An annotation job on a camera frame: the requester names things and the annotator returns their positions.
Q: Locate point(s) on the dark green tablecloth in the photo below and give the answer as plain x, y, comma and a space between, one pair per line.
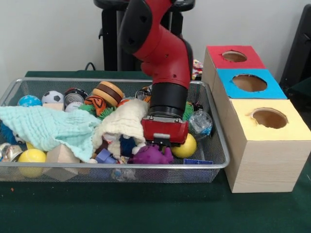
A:
145, 208

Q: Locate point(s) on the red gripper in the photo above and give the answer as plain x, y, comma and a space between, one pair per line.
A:
165, 128

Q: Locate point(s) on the mint green cloth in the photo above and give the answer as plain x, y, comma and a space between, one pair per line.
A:
48, 126

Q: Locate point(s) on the black upright panel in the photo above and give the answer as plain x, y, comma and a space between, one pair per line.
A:
301, 48

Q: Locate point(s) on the cream white cloth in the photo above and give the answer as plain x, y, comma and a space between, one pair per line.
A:
126, 116

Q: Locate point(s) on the purple rubber toy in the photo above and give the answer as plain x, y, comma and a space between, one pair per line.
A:
151, 155

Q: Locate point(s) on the crushed bottle with blue label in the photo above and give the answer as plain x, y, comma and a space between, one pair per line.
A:
200, 123

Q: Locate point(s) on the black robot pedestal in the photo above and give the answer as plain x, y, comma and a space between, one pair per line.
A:
111, 36

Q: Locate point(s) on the blue globe ball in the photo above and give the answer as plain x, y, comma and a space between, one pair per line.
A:
29, 100

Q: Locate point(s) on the wooden box with three holes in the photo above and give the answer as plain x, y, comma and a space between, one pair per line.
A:
267, 165

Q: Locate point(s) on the colourful packet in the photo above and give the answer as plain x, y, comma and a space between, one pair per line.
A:
197, 69

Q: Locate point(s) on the black and white football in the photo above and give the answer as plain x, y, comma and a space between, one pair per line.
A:
52, 97

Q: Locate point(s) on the large green spiky ball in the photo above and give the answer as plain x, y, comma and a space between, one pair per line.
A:
188, 110

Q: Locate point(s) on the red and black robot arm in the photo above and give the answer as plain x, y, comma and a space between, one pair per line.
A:
162, 53

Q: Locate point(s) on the toy burger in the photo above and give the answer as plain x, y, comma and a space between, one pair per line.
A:
108, 93

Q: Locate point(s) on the yellow ball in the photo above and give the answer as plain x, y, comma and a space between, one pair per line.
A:
31, 156
185, 146

